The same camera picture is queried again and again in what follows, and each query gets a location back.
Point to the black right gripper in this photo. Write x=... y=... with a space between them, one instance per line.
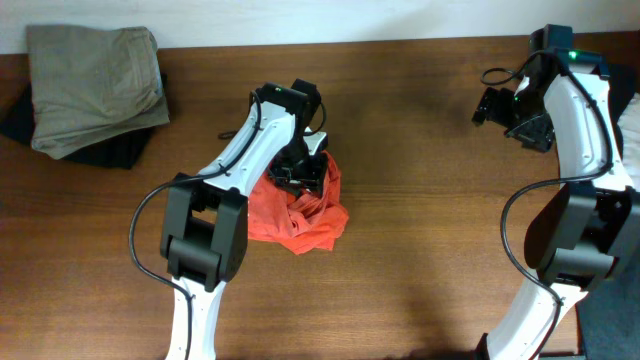
x=537 y=137

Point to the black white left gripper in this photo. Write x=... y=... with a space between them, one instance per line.
x=313 y=172

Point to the orange printed t-shirt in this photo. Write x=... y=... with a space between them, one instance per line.
x=300 y=224

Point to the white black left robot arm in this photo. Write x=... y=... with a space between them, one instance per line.
x=205 y=230

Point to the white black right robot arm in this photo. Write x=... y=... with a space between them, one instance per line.
x=589 y=230

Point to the white cloth at right edge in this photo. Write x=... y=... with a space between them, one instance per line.
x=629 y=124

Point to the dark garment at right edge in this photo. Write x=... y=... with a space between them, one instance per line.
x=609 y=317

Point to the folded olive green garment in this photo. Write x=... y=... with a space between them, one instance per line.
x=55 y=50

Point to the folded black garment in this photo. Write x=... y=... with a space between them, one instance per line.
x=112 y=150

